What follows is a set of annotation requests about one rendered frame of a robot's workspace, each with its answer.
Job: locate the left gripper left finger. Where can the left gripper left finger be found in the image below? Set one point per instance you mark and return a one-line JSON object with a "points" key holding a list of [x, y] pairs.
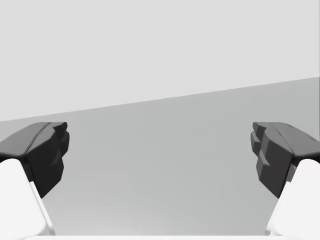
{"points": [[37, 160]]}

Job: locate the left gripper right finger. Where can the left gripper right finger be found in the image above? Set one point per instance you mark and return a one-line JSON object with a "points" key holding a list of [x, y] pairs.
{"points": [[280, 160]]}

